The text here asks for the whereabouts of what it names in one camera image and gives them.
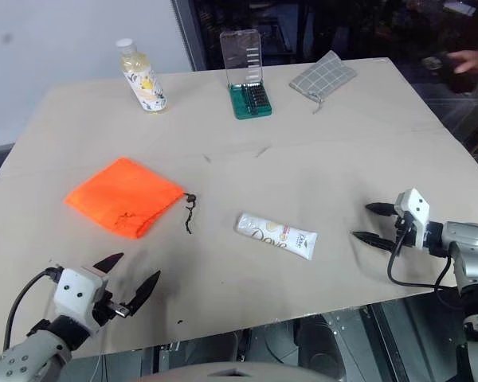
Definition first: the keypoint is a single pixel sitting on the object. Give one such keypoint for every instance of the green screwdriver bit case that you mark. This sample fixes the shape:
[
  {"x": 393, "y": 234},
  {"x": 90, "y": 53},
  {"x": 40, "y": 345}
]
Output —
[{"x": 247, "y": 77}]

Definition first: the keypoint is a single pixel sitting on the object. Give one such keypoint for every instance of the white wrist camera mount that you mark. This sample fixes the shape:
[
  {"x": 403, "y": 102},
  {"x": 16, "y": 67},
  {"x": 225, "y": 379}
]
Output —
[
  {"x": 76, "y": 293},
  {"x": 415, "y": 211}
]

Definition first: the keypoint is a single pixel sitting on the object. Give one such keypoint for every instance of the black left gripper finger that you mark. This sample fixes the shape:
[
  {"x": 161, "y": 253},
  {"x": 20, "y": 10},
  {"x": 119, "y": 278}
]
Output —
[
  {"x": 108, "y": 262},
  {"x": 144, "y": 291}
]

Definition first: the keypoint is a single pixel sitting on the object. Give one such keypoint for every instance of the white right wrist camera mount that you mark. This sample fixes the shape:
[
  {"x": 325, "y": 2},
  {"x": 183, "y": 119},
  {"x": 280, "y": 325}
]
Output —
[{"x": 415, "y": 211}]

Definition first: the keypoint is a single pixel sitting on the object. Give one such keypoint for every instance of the dark rounded shape under table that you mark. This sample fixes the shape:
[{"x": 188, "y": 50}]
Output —
[{"x": 298, "y": 350}]

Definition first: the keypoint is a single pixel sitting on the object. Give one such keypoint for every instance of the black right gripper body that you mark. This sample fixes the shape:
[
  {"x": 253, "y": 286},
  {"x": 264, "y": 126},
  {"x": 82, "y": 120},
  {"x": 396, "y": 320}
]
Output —
[{"x": 403, "y": 232}]

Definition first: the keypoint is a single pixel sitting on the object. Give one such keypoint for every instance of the yellow drink bottle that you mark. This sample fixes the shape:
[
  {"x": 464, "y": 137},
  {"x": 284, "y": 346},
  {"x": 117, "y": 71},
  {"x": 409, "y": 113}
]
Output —
[{"x": 142, "y": 79}]

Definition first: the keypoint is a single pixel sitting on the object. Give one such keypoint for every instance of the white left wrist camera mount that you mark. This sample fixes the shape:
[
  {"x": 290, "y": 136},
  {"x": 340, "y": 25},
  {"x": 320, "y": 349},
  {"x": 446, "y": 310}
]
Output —
[{"x": 76, "y": 293}]

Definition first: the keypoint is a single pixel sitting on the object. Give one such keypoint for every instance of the grey checked fabric pouch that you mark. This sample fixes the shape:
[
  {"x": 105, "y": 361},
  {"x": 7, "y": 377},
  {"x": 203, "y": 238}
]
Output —
[{"x": 322, "y": 75}]

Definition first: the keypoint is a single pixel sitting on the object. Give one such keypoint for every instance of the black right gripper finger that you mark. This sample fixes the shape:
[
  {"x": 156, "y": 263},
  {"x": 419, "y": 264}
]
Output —
[
  {"x": 372, "y": 238},
  {"x": 378, "y": 208}
]

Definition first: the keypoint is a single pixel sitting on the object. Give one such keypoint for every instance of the white Dove cream tube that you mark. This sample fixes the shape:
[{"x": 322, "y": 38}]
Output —
[{"x": 277, "y": 235}]

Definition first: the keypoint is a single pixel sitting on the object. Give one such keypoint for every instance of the bystander hand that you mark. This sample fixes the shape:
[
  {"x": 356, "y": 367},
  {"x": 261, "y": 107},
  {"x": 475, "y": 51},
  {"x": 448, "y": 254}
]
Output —
[{"x": 472, "y": 59}]

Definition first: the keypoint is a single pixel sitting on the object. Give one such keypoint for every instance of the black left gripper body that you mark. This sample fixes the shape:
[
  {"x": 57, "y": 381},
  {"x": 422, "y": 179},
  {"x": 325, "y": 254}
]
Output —
[{"x": 110, "y": 306}]

